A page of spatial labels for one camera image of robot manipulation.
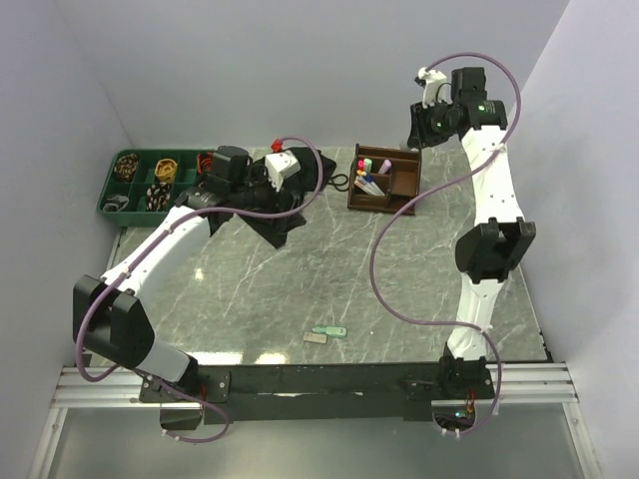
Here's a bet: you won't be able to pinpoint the purple pastel highlighter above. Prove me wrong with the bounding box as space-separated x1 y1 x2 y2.
377 159 392 175

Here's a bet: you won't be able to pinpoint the black drawstring shorts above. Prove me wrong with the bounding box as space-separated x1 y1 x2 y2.
209 146 350 249

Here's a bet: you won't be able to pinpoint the beige eraser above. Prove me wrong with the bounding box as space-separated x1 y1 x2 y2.
303 332 327 344

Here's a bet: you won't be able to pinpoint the grey rolled tie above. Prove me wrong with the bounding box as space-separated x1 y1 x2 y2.
101 195 129 213

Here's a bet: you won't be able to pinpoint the brown wooden desk organizer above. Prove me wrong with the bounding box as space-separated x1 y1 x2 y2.
347 144 421 214

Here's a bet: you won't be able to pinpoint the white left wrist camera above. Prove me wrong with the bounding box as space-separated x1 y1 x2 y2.
265 141 301 192

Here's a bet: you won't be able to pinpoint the black floral rolled tie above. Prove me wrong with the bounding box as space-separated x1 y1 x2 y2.
145 183 172 213

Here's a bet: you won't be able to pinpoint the aluminium frame rail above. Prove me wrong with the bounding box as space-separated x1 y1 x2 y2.
51 363 579 409

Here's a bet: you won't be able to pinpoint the light blue cap marker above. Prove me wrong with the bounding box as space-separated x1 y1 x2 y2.
359 175 385 196

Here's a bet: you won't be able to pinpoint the orange navy striped rolled tie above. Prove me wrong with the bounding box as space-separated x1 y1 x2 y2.
197 152 214 179

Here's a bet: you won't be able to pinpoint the black base crossbar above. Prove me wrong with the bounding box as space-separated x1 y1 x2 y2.
140 358 496 424

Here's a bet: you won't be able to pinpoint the peach cap white marker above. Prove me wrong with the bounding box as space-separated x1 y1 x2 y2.
353 180 384 197

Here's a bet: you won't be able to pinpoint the yellow rolled tie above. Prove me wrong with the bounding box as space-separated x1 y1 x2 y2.
154 158 178 184

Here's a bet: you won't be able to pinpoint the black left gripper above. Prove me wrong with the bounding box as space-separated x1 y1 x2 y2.
231 164 306 233

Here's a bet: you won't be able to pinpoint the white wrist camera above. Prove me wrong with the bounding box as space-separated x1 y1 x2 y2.
265 141 301 192
414 67 447 108

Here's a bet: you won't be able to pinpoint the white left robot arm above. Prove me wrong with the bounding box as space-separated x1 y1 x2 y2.
73 146 323 401

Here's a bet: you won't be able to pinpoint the green compartment tray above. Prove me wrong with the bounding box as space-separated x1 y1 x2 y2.
97 148 215 228

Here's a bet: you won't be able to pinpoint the brown patterned rolled tie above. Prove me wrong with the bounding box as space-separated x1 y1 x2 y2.
113 153 140 183

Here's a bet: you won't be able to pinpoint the green correction tape dispenser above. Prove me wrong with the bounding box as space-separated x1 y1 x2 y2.
312 325 347 338

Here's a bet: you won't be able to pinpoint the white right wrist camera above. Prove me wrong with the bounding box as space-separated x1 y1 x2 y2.
414 67 447 108

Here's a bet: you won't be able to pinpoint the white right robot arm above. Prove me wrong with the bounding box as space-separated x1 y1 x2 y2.
407 67 536 399

